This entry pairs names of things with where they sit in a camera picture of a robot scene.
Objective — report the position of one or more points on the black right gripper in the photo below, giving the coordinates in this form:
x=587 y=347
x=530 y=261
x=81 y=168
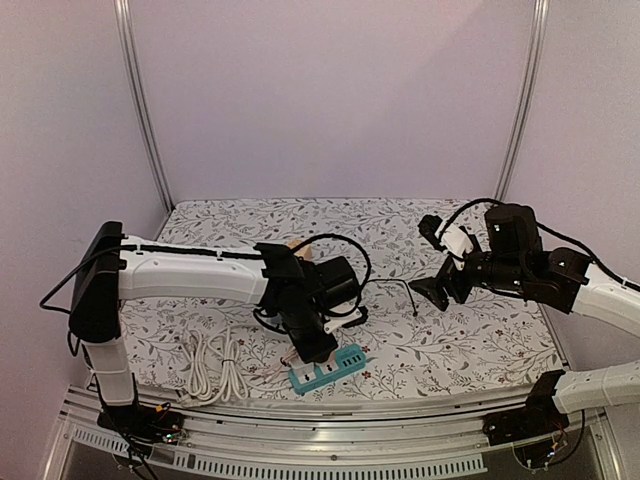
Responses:
x=452 y=276

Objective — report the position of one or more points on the aluminium frame post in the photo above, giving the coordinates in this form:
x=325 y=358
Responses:
x=526 y=95
x=124 y=22

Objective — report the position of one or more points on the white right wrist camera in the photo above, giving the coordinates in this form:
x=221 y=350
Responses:
x=451 y=239

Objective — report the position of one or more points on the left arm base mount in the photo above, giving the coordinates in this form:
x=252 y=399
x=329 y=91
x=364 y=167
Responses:
x=144 y=424

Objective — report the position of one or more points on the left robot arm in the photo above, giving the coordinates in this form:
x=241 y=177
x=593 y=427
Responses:
x=312 y=300

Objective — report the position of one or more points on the right aluminium frame post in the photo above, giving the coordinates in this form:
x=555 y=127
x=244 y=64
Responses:
x=526 y=95

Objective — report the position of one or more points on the left aluminium frame post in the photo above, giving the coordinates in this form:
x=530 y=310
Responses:
x=124 y=22

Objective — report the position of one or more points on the teal power strip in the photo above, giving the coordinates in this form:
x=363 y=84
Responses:
x=342 y=362

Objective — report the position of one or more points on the aluminium front rail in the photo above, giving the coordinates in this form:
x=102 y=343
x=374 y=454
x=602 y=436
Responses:
x=421 y=438

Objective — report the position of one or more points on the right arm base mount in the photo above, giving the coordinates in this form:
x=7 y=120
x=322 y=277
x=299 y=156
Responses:
x=535 y=432

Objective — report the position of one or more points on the beige cube socket adapter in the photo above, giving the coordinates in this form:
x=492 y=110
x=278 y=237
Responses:
x=304 y=252

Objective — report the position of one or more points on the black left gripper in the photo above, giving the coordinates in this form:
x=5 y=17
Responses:
x=314 y=354

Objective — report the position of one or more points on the white charger adapter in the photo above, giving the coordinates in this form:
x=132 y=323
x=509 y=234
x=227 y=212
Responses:
x=302 y=369

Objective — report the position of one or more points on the floral table mat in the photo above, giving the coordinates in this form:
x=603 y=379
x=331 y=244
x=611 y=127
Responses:
x=413 y=350

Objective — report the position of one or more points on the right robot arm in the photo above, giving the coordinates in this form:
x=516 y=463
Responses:
x=569 y=279

